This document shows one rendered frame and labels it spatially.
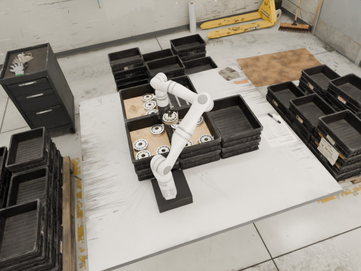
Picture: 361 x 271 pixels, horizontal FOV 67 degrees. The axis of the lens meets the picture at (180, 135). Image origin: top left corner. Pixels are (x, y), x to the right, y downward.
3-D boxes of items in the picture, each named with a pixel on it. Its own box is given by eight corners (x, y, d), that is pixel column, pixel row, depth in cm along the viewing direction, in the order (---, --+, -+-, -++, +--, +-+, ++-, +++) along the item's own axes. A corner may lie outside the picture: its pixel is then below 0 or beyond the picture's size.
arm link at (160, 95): (161, 90, 173) (153, 98, 169) (158, 69, 162) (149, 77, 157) (171, 93, 170) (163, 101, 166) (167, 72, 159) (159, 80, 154)
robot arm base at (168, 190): (178, 197, 167) (173, 181, 155) (163, 200, 167) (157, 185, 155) (175, 185, 173) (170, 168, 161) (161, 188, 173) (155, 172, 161)
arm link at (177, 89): (178, 83, 162) (173, 78, 154) (217, 101, 153) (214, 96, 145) (170, 96, 162) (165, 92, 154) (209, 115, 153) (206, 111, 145)
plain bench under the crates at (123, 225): (313, 236, 221) (344, 189, 170) (119, 306, 198) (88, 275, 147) (231, 114, 329) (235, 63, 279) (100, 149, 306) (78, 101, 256)
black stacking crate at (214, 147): (221, 150, 186) (221, 139, 178) (179, 162, 182) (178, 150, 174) (202, 114, 213) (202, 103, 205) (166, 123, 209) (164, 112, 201)
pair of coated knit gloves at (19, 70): (26, 74, 266) (24, 71, 264) (6, 79, 263) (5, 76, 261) (28, 62, 283) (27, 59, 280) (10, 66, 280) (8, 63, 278)
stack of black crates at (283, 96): (307, 117, 295) (312, 101, 278) (282, 125, 290) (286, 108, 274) (286, 96, 322) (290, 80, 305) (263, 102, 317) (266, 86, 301)
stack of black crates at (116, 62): (144, 76, 375) (138, 46, 343) (149, 88, 355) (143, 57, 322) (116, 83, 369) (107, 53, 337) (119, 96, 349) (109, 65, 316)
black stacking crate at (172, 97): (202, 114, 213) (202, 102, 205) (166, 123, 209) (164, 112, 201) (188, 86, 240) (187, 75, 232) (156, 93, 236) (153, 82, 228)
